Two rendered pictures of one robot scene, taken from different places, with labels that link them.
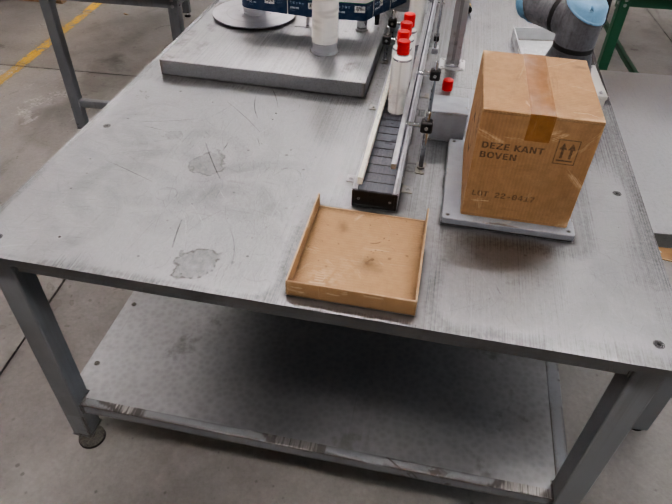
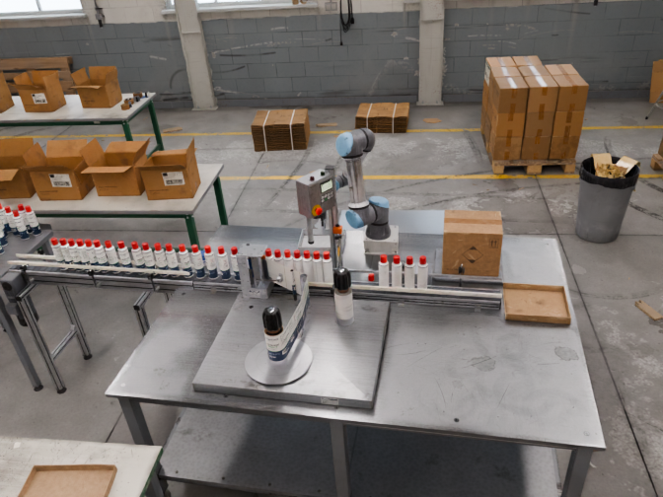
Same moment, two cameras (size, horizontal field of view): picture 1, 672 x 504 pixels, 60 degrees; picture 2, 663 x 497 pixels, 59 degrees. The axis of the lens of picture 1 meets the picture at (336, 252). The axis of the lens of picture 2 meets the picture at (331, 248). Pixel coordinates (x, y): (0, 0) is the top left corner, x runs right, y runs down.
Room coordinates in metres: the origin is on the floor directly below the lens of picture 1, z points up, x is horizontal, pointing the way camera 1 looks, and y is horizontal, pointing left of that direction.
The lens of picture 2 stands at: (1.79, 2.29, 2.72)
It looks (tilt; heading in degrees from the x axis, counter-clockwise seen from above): 33 degrees down; 274
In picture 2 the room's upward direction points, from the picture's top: 4 degrees counter-clockwise
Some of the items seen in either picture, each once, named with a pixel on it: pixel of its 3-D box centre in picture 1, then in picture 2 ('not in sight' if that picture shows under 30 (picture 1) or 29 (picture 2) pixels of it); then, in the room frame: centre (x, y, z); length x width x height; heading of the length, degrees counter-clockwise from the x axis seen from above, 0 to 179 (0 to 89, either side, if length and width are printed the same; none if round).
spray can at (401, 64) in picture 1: (400, 77); (422, 273); (1.49, -0.16, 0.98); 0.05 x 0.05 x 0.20
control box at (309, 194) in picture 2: not in sight; (316, 193); (2.01, -0.33, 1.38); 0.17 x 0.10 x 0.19; 45
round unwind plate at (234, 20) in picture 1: (254, 13); (278, 360); (2.19, 0.34, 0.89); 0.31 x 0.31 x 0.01
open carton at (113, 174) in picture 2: not in sight; (120, 166); (3.59, -1.75, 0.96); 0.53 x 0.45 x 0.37; 86
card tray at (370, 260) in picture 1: (362, 248); (535, 302); (0.93, -0.06, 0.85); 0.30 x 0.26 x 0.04; 170
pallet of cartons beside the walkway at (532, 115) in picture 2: not in sight; (528, 111); (-0.04, -3.81, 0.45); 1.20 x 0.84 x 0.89; 86
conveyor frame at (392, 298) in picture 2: (409, 58); (340, 289); (1.91, -0.23, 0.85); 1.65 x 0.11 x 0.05; 170
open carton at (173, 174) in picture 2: not in sight; (170, 168); (3.19, -1.67, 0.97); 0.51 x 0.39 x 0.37; 90
